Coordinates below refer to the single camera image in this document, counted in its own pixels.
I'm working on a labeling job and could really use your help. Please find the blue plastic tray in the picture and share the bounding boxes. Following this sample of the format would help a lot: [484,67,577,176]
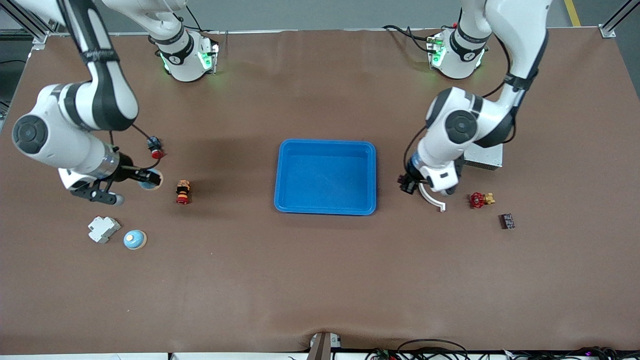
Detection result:
[273,139,377,216]

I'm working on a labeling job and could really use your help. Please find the tangled black cables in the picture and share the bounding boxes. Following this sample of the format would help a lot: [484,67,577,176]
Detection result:
[505,346,640,360]

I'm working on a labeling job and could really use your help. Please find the white circuit breaker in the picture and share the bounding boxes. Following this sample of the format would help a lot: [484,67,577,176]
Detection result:
[88,216,122,244]

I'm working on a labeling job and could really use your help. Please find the white curved plastic bracket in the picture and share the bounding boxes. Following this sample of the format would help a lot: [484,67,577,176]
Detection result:
[419,182,447,213]

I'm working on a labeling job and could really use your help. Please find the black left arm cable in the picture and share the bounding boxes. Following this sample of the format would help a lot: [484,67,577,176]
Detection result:
[402,30,538,176]

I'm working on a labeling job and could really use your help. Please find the black base cable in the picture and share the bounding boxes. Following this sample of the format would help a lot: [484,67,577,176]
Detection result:
[170,0,223,36]
[382,24,443,53]

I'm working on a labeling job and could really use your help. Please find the black left base cable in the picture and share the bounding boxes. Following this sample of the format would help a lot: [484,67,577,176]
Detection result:
[382,24,443,53]

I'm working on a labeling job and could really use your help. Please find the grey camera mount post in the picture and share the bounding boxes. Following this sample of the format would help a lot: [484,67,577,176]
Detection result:
[306,331,343,360]

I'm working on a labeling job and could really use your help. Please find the perforated metal power supply box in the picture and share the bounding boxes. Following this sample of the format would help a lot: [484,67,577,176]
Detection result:
[460,144,504,171]

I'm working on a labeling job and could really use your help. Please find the blue bell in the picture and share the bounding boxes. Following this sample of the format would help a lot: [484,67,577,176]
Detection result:
[139,169,164,192]
[123,229,148,251]

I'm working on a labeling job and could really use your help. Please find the red push button black base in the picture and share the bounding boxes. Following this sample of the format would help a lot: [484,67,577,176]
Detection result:
[146,135,165,160]

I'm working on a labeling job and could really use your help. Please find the black right base cable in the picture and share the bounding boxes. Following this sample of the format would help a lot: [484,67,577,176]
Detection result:
[170,0,223,36]

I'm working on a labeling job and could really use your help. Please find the black looped cable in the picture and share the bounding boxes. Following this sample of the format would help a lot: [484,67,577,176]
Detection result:
[397,339,471,360]

